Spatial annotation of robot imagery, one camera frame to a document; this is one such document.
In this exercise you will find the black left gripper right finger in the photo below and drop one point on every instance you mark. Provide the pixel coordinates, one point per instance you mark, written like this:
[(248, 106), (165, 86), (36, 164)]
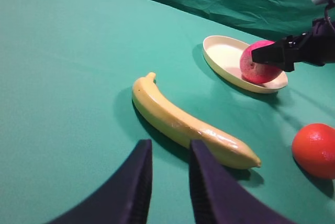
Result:
[(218, 198)]

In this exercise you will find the red apple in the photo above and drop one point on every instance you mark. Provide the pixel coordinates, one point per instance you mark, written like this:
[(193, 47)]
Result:
[(256, 72)]

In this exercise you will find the orange fruit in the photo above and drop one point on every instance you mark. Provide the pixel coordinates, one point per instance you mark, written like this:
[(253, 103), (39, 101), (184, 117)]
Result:
[(313, 150)]

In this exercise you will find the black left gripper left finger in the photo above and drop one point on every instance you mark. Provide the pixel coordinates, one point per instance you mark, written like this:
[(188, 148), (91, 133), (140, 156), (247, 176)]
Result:
[(124, 197)]

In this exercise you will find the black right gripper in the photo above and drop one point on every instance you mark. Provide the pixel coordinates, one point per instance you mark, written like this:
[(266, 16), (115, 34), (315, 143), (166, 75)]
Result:
[(315, 47)]

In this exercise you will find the yellow banana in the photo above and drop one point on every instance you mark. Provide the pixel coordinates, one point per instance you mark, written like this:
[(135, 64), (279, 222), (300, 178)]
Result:
[(182, 127)]

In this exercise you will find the pale yellow plate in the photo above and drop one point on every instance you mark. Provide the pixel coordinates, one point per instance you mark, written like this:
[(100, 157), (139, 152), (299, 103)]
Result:
[(223, 54)]

